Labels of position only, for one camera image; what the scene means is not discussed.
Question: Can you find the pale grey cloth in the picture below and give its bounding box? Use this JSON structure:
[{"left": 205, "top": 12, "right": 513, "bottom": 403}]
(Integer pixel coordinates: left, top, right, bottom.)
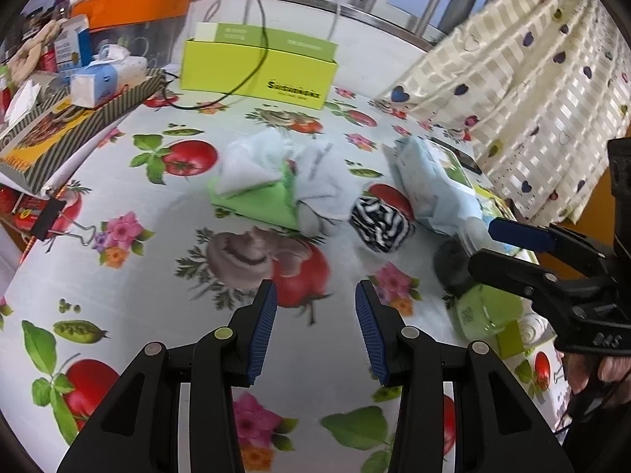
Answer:
[{"left": 288, "top": 139, "right": 353, "bottom": 236}]

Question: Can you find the orange lid storage bin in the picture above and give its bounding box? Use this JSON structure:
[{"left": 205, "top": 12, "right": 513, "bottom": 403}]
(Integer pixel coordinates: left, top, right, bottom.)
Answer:
[{"left": 69, "top": 0, "right": 193, "bottom": 67}]

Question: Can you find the fruit print tablecloth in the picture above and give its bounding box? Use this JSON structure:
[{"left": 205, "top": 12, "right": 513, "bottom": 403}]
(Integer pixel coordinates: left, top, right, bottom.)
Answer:
[{"left": 0, "top": 0, "right": 573, "bottom": 473}]

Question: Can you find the translucent plastic container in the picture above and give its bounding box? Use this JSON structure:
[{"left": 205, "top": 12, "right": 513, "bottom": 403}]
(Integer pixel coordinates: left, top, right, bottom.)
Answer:
[{"left": 433, "top": 217, "right": 494, "bottom": 301}]

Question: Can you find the black white striped sock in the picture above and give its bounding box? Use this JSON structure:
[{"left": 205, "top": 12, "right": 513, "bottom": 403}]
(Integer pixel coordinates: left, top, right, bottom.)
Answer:
[{"left": 349, "top": 196, "right": 416, "bottom": 254}]

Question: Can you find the wooden wardrobe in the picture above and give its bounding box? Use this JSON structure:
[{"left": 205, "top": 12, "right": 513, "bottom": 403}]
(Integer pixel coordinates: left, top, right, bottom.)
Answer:
[{"left": 574, "top": 123, "right": 631, "bottom": 237}]

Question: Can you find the heart print striped curtain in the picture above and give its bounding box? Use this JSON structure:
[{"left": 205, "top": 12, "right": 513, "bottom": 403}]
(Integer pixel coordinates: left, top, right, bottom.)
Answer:
[{"left": 377, "top": 0, "right": 631, "bottom": 225}]

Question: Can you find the black smartphone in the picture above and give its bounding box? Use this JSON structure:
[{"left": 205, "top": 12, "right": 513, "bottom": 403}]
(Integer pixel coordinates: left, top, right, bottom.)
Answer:
[{"left": 446, "top": 148, "right": 484, "bottom": 175}]

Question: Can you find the black binder clip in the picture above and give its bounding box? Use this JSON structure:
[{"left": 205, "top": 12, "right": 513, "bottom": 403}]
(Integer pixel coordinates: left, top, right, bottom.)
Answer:
[{"left": 30, "top": 198, "right": 97, "bottom": 247}]

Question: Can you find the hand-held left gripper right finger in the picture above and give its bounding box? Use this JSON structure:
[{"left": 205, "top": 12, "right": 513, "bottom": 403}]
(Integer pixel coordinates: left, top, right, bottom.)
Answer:
[{"left": 354, "top": 279, "right": 575, "bottom": 473}]

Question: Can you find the wet wipes pack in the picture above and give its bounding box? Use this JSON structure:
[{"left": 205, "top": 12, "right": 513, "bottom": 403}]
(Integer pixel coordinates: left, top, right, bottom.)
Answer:
[{"left": 385, "top": 135, "right": 486, "bottom": 237}]

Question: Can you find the red packet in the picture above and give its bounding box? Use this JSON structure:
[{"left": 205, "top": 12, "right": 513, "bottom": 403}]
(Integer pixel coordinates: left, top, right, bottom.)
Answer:
[{"left": 0, "top": 184, "right": 82, "bottom": 252}]

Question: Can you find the beige knitted cloth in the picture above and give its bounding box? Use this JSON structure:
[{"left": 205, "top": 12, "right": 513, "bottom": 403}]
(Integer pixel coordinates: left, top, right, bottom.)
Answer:
[{"left": 10, "top": 20, "right": 70, "bottom": 80}]

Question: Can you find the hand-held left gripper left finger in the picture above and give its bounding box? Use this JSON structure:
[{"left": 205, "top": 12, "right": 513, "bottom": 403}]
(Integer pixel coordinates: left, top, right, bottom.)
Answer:
[{"left": 56, "top": 279, "right": 279, "bottom": 473}]

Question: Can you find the yellow-green cardboard box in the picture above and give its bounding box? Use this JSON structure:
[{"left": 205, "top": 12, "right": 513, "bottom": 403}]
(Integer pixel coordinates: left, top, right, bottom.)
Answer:
[{"left": 178, "top": 22, "right": 339, "bottom": 110}]

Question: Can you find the black yellow striped box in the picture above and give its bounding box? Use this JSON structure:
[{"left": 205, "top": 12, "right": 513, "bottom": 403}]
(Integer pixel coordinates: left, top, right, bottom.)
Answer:
[{"left": 0, "top": 68, "right": 166, "bottom": 195}]

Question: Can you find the white tissue pack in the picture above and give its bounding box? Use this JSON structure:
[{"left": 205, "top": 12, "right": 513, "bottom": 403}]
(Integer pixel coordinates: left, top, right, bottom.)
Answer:
[{"left": 99, "top": 44, "right": 149, "bottom": 84}]

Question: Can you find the white folded towel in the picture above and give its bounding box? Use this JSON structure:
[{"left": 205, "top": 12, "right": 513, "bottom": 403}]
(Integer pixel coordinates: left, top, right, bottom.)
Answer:
[{"left": 216, "top": 140, "right": 284, "bottom": 197}]

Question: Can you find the green towel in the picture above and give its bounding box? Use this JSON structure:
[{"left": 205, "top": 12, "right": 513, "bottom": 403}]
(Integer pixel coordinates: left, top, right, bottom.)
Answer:
[{"left": 207, "top": 158, "right": 301, "bottom": 230}]

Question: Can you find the white towel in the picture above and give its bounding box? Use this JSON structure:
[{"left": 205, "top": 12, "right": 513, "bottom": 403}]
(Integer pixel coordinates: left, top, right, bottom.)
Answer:
[
  {"left": 216, "top": 140, "right": 284, "bottom": 197},
  {"left": 520, "top": 313, "right": 550, "bottom": 348}
]

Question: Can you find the white paper sheet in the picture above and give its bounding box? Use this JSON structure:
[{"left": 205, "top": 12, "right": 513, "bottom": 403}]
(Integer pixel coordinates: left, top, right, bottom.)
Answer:
[{"left": 5, "top": 81, "right": 43, "bottom": 124}]

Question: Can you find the blue white tissue box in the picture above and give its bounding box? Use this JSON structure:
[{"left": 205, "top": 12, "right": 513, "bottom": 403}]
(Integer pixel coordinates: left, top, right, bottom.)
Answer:
[{"left": 69, "top": 59, "right": 119, "bottom": 109}]

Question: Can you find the person's right hand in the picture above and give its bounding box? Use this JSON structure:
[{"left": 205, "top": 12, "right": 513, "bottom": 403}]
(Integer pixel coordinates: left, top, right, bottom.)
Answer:
[{"left": 564, "top": 349, "right": 631, "bottom": 423}]

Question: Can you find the black cable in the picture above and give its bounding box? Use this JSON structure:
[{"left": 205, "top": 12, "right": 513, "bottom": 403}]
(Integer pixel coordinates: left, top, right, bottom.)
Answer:
[{"left": 162, "top": 24, "right": 269, "bottom": 112}]

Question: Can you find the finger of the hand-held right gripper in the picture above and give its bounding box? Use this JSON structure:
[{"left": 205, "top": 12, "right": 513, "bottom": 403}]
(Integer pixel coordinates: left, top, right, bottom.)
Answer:
[
  {"left": 488, "top": 217, "right": 617, "bottom": 281},
  {"left": 467, "top": 249, "right": 607, "bottom": 317}
]

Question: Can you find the white blue small carton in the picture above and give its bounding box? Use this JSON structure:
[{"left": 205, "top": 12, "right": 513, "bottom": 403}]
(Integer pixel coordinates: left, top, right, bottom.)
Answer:
[{"left": 52, "top": 14, "right": 92, "bottom": 72}]

